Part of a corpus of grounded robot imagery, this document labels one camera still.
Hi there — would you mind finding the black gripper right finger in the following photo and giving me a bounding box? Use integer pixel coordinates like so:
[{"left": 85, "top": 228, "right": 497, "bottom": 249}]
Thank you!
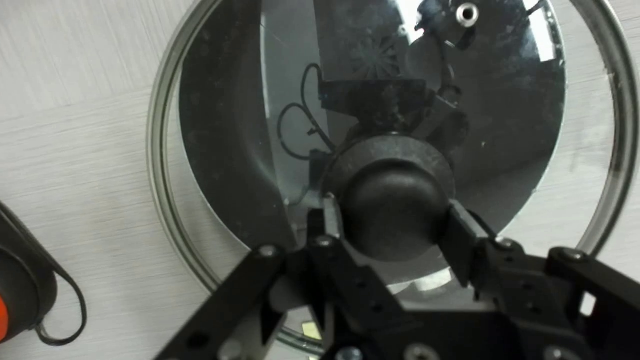
[{"left": 438, "top": 199, "right": 640, "bottom": 360}]

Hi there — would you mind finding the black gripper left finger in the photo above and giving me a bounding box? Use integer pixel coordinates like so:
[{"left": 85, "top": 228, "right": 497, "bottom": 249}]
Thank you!
[{"left": 156, "top": 195, "right": 402, "bottom": 360}]

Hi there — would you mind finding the glass lid with black knob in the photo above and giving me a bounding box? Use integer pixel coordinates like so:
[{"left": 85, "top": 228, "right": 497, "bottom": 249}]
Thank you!
[{"left": 146, "top": 0, "right": 638, "bottom": 352}]

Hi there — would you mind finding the black hot plate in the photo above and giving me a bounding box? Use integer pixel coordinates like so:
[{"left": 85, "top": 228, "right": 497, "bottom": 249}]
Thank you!
[{"left": 0, "top": 199, "right": 61, "bottom": 345}]

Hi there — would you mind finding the black power cable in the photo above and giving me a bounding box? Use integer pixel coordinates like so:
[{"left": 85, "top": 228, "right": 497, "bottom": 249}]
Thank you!
[{"left": 37, "top": 259, "right": 89, "bottom": 347}]

